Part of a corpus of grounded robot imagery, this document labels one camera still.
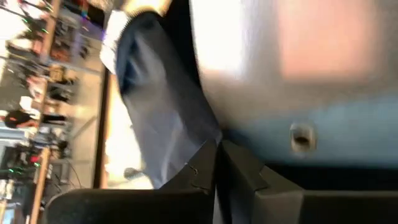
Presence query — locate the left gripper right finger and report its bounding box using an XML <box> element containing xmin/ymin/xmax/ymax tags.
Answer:
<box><xmin>217</xmin><ymin>140</ymin><xmax>398</xmax><ymax>224</ymax></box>

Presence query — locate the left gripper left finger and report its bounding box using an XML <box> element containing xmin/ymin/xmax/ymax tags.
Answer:
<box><xmin>45</xmin><ymin>139</ymin><xmax>218</xmax><ymax>224</ymax></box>

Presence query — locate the navy blue backpack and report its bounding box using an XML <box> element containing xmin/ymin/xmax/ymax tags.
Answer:
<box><xmin>114</xmin><ymin>0</ymin><xmax>223</xmax><ymax>189</ymax></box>

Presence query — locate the clear blue-trimmed zip pouch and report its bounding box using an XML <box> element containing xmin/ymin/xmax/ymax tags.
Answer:
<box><xmin>189</xmin><ymin>0</ymin><xmax>398</xmax><ymax>169</ymax></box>

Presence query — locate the pink note pad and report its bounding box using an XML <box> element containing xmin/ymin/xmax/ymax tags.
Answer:
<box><xmin>276</xmin><ymin>0</ymin><xmax>383</xmax><ymax>82</ymax></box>

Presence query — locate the person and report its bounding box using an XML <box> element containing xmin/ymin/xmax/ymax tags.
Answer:
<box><xmin>4</xmin><ymin>96</ymin><xmax>68</xmax><ymax>130</ymax></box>

